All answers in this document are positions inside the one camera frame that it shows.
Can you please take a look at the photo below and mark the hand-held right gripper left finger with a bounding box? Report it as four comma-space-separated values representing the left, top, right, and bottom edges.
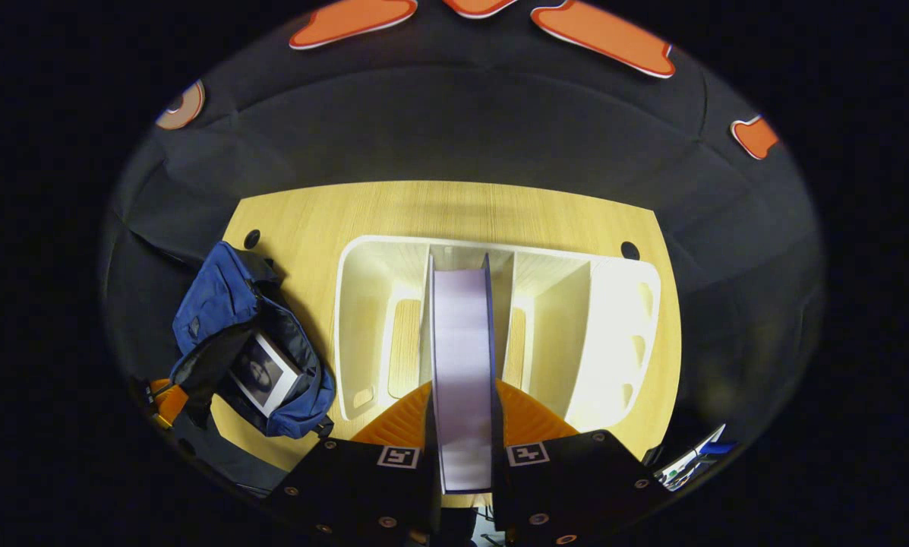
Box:
264, 380, 444, 547

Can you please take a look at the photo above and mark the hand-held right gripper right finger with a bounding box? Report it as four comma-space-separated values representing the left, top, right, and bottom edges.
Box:
491, 379, 672, 547

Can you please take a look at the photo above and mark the grey cover book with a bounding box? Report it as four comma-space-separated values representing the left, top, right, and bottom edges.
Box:
229, 330, 304, 418

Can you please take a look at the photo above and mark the blue schoolbag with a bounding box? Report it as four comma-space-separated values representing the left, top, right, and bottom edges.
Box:
170, 241, 338, 441

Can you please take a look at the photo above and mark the white bookshelf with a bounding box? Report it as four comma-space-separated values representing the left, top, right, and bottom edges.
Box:
333, 235, 663, 435

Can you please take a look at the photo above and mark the blue cover book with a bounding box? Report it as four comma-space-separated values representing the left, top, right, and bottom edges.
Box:
423, 252, 501, 495

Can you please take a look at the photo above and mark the black backdrop cloth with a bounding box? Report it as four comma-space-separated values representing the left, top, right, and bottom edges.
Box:
99, 0, 825, 491

